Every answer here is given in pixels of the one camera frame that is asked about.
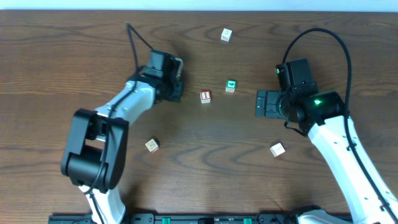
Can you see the green number 4 block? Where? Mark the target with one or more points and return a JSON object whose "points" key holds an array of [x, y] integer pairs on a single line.
{"points": [[230, 86]]}

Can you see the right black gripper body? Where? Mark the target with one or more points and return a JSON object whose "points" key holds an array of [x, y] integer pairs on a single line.
{"points": [[266, 104]]}

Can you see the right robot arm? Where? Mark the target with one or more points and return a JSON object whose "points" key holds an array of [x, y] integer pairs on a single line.
{"points": [[320, 117]]}

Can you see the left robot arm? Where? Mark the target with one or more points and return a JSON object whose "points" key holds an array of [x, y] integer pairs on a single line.
{"points": [[95, 152]]}

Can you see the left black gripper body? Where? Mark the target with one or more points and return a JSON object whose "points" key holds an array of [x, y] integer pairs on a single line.
{"points": [[175, 91]]}

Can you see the plain wooden block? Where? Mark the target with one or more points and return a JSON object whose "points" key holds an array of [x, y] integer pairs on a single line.
{"points": [[277, 149], [226, 35]]}

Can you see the red letter I block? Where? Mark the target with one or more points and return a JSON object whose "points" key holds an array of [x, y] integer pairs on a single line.
{"points": [[205, 97]]}

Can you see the plain wooden block top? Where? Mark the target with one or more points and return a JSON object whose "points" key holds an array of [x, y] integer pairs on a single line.
{"points": [[226, 35]]}

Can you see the plain wooden block right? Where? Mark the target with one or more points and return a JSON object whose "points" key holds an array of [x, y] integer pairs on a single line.
{"points": [[277, 149]]}

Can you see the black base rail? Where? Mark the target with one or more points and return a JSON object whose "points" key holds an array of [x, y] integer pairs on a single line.
{"points": [[149, 218]]}

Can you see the red edged picture block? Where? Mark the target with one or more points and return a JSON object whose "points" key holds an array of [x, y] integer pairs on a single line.
{"points": [[152, 145]]}

